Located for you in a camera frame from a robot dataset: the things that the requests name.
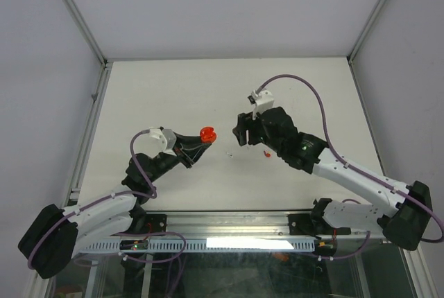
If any left aluminium frame post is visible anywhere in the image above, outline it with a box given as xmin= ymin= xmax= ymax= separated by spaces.
xmin=43 ymin=0 xmax=112 ymax=70

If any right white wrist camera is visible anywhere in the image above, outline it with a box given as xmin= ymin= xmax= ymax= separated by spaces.
xmin=248 ymin=89 xmax=275 ymax=120

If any aluminium mounting rail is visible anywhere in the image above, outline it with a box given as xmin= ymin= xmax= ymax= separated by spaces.
xmin=69 ymin=209 xmax=389 ymax=243

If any right aluminium frame post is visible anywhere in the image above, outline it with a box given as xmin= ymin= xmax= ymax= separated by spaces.
xmin=348 ymin=0 xmax=409 ymax=67

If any aluminium frame post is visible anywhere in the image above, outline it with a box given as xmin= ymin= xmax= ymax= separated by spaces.
xmin=43 ymin=0 xmax=112 ymax=70
xmin=348 ymin=0 xmax=409 ymax=67

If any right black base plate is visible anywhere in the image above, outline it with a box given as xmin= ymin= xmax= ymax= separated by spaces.
xmin=287 ymin=213 xmax=351 ymax=238

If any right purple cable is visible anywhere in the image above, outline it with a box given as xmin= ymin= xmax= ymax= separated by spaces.
xmin=258 ymin=74 xmax=444 ymax=243

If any grey slotted cable duct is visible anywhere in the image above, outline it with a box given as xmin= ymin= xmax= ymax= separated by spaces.
xmin=80 ymin=237 xmax=315 ymax=254

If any red earbud charging case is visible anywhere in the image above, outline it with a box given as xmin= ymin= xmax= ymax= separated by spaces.
xmin=200 ymin=126 xmax=217 ymax=143

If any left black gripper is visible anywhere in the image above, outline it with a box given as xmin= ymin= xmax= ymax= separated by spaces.
xmin=146 ymin=132 xmax=211 ymax=183

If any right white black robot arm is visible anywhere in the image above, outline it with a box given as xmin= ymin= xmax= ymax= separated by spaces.
xmin=232 ymin=107 xmax=432 ymax=251

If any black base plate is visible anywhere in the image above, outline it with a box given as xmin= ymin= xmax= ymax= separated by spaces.
xmin=287 ymin=213 xmax=351 ymax=238
xmin=134 ymin=213 xmax=167 ymax=235

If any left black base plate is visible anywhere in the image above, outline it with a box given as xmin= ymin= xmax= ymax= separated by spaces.
xmin=134 ymin=213 xmax=167 ymax=235

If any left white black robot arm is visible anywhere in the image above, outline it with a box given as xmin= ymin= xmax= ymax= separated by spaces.
xmin=18 ymin=127 xmax=216 ymax=279

